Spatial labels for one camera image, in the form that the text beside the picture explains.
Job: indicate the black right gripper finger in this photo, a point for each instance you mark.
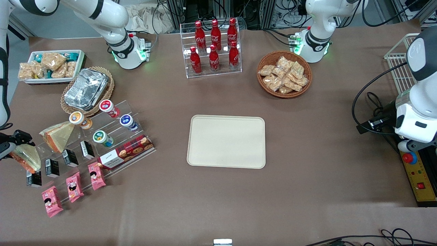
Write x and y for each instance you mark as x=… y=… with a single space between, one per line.
x=23 y=136
x=6 y=138

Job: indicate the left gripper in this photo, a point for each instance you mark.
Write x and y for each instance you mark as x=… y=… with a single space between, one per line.
x=388 y=111

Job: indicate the green orange sandwich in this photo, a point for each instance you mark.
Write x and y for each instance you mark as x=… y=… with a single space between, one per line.
x=29 y=159

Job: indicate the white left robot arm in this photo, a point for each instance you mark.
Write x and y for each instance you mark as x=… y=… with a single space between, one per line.
x=319 y=37

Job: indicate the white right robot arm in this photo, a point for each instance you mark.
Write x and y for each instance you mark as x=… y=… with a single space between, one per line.
x=112 y=20

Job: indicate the wrapped orange triangle sandwich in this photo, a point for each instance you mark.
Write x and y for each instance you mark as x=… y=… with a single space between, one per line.
x=59 y=136

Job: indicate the white rectangular snack tray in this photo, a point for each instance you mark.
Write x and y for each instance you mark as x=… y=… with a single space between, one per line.
x=80 y=65

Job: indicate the beige plastic tray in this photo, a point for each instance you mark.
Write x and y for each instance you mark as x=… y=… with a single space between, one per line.
x=226 y=141

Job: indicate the small black carton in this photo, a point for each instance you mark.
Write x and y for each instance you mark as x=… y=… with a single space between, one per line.
x=87 y=149
x=70 y=158
x=52 y=168
x=34 y=178

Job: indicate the orange lid yogurt cup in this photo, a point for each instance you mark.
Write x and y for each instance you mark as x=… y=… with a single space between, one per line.
x=78 y=119

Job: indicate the puffed rice cake pack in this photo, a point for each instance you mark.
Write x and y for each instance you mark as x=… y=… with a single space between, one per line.
x=25 y=71
x=39 y=70
x=59 y=72
x=71 y=69
x=53 y=60

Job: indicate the pink snack packet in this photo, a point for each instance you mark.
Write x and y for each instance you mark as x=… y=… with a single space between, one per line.
x=96 y=176
x=74 y=187
x=52 y=201

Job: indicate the green lid yogurt cup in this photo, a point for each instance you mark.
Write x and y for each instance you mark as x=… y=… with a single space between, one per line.
x=100 y=136

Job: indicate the silver foil container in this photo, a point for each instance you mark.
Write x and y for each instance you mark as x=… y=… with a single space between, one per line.
x=85 y=89

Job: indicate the yellow emergency stop box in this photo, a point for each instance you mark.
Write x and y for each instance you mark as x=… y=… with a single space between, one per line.
x=421 y=186

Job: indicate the teal snack packet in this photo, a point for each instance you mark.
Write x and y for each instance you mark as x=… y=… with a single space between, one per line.
x=72 y=56
x=38 y=58

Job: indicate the clear wrapped cracker packet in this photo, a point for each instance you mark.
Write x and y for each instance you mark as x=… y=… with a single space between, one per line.
x=297 y=69
x=273 y=83
x=285 y=90
x=301 y=81
x=266 y=70
x=283 y=62
x=293 y=85

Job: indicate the red lid yogurt cup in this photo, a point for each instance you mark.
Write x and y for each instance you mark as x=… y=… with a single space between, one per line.
x=108 y=107

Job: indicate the brown paper table cover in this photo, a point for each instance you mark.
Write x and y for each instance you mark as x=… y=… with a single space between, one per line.
x=307 y=171

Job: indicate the oval wicker basket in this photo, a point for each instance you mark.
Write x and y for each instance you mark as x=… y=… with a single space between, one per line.
x=107 y=92

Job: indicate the clear acrylic stepped stand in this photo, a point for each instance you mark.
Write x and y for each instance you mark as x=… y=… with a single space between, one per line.
x=117 y=160

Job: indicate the red cookie box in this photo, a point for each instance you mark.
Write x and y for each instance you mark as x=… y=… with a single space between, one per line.
x=126 y=152

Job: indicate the blue lid yogurt cup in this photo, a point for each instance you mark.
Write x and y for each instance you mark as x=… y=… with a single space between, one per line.
x=127 y=121

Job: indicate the round wicker basket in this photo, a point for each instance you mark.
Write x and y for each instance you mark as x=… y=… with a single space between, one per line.
x=264 y=87

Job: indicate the red cola bottle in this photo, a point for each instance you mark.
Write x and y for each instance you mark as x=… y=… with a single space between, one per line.
x=200 y=37
x=234 y=57
x=195 y=63
x=232 y=32
x=215 y=36
x=214 y=60

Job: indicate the clear acrylic bottle rack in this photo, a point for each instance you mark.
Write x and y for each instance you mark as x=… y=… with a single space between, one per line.
x=223 y=73

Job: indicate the crumpled beige cloth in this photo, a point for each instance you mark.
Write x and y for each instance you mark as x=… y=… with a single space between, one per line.
x=146 y=18

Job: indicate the small silver white device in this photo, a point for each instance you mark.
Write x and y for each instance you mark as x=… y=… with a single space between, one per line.
x=222 y=242

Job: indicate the dark metal frame bar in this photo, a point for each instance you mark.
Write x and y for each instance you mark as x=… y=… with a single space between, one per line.
x=22 y=28

